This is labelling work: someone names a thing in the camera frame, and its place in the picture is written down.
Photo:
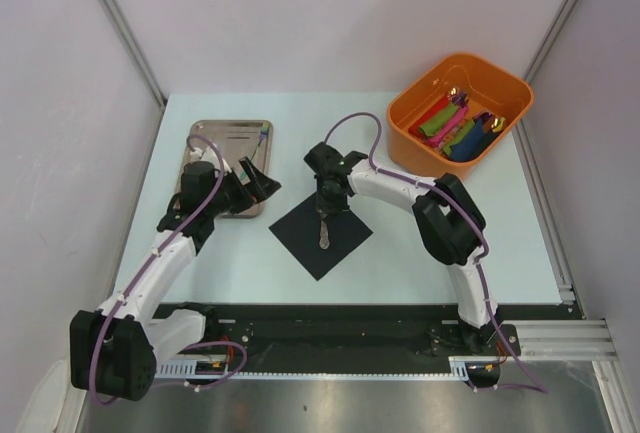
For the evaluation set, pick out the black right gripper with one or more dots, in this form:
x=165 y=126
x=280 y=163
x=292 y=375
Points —
x=325 y=206

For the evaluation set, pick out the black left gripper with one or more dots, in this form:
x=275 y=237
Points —
x=261 y=186

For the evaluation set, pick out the black paper napkin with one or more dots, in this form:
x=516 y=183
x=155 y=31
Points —
x=298 y=231

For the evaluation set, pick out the ornate silver knife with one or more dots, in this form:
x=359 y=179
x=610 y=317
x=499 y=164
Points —
x=324 y=241

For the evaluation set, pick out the iridescent rainbow fork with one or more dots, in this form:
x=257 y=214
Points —
x=262 y=137

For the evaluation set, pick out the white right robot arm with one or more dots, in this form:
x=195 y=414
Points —
x=449 y=222

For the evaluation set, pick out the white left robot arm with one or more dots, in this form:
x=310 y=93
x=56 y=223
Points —
x=116 y=349

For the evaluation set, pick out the green rolled napkin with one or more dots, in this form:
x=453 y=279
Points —
x=433 y=125

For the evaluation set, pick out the blue rolled napkin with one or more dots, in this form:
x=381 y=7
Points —
x=462 y=151

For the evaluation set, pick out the silver metal tray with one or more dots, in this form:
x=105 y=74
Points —
x=235 y=139

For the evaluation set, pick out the orange plastic bin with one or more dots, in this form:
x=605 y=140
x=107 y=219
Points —
x=495 y=97

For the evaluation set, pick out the aluminium frame profile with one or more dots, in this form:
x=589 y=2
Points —
x=565 y=340

